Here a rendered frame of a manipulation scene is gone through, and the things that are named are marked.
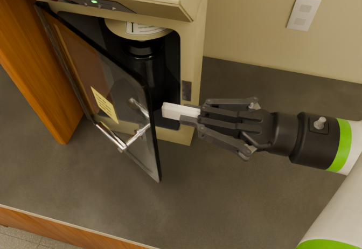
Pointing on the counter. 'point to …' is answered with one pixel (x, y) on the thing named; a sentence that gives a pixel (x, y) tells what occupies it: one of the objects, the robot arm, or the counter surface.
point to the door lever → (118, 137)
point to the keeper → (186, 90)
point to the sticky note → (105, 105)
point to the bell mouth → (136, 30)
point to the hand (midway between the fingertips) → (181, 113)
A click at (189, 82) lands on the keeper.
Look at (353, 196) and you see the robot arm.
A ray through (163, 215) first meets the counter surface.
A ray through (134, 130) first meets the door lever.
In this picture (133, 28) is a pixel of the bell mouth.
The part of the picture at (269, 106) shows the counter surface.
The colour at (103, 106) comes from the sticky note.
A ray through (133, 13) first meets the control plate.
